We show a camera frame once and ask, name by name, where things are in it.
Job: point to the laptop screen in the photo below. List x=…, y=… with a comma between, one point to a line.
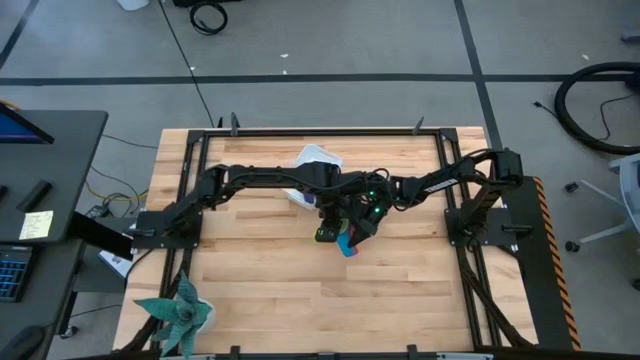
x=20, y=131

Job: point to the black metal table frame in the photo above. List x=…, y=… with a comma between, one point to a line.
x=380, y=132

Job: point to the white bucket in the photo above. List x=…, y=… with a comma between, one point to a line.
x=132, y=4

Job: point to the blue measuring cup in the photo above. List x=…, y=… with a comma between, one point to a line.
x=346, y=248

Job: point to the grey office chair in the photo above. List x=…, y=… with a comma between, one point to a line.
x=631, y=185

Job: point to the white paper booklet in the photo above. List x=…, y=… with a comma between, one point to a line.
x=115, y=262

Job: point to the backlit keyboard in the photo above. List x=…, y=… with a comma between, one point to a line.
x=12, y=272

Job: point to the black bar on desk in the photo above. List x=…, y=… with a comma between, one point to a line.
x=35, y=196

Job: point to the white plant pot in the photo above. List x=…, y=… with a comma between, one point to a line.
x=210, y=320

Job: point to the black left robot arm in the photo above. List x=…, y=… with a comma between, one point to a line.
x=270, y=176

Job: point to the black computer mouse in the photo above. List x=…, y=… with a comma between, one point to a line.
x=22, y=345

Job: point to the black platform hazard stripe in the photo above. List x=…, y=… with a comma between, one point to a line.
x=535, y=280

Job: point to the white plastic basket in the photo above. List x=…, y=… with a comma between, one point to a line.
x=320, y=156

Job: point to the yellow sticky note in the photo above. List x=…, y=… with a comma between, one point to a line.
x=36, y=225

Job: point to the black desk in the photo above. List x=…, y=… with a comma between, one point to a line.
x=50, y=280
x=60, y=160

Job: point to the teal artificial plant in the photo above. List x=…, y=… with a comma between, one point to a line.
x=182, y=315

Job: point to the black lower desk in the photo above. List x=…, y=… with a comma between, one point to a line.
x=50, y=280

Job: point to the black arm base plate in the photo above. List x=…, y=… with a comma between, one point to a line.
x=150, y=225
x=505, y=220

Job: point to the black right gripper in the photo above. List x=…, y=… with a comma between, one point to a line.
x=372, y=200

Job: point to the black flat panel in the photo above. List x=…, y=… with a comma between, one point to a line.
x=100, y=235

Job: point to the black clamp post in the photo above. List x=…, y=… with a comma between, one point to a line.
x=234, y=124
x=418, y=126

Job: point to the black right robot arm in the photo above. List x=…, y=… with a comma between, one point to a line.
x=440, y=182

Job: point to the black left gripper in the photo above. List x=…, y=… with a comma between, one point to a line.
x=332, y=210

